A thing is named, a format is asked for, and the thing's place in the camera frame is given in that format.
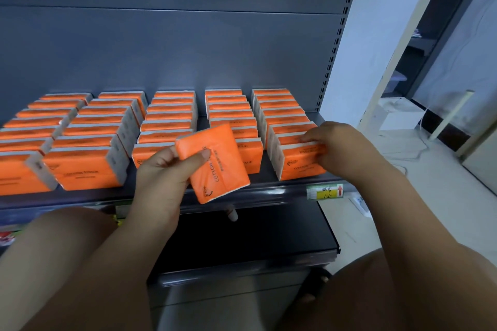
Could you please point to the dark background shelving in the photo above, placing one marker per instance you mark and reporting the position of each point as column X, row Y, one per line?
column 442, row 12

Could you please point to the rows of orange tissue packets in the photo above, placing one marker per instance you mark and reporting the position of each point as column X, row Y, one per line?
column 89, row 136

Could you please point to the person's right leg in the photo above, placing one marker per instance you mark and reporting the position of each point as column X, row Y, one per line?
column 349, row 299

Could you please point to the person's left thumb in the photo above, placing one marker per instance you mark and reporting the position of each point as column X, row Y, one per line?
column 192, row 162

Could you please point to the person's left forearm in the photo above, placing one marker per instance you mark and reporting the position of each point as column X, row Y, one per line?
column 116, row 264

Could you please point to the person's right forearm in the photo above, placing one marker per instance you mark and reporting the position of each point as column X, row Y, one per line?
column 427, row 233

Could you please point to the paper scrap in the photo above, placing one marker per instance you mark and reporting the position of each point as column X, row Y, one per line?
column 361, row 206

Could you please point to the orange plastic-wrapped tissue pack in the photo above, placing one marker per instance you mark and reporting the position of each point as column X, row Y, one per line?
column 219, row 166
column 299, row 166

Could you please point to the person's right fingers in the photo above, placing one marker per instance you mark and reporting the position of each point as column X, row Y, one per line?
column 313, row 135

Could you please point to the white slanted beam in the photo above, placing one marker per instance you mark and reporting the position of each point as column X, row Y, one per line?
column 403, row 43

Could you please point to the white plastic shelf peg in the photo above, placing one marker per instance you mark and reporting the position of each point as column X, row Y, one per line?
column 232, row 213

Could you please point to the grey metal shelf unit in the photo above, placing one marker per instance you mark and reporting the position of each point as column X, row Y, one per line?
column 174, row 40

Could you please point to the black sandal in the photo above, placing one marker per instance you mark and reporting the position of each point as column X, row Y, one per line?
column 316, row 284

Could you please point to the white box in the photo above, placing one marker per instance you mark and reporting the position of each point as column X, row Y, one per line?
column 402, row 113

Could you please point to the person's left hand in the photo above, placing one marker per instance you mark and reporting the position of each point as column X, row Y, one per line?
column 157, row 187

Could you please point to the white tube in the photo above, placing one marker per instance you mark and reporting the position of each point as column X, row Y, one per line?
column 452, row 114

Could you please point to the person's right hand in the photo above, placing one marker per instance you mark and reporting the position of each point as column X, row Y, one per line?
column 345, row 152

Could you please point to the black lower shelf board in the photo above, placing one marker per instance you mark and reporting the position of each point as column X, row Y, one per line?
column 256, row 230

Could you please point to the green and yellow price label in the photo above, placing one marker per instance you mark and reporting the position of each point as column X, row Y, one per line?
column 324, row 192

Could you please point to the red snack packet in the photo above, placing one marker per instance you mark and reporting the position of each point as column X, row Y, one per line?
column 6, row 237

